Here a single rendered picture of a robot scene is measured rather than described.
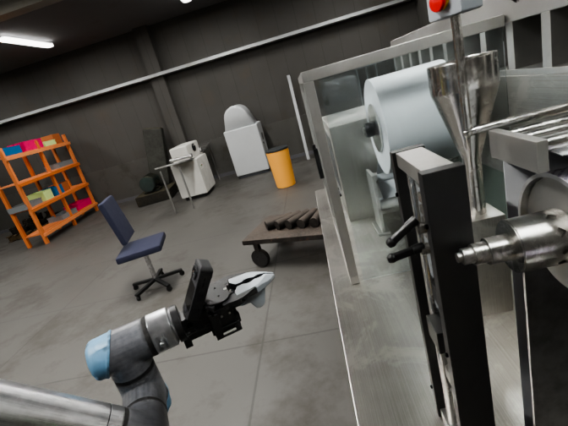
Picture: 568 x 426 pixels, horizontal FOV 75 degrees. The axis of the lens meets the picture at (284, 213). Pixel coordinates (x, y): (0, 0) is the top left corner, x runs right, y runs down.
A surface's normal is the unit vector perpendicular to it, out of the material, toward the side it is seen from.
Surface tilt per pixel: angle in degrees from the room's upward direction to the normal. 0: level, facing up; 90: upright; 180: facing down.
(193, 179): 90
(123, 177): 90
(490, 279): 90
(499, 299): 90
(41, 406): 56
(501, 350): 0
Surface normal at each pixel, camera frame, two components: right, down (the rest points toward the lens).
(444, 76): -0.79, 0.39
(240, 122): -0.05, 0.33
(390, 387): -0.26, -0.91
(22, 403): 0.61, -0.62
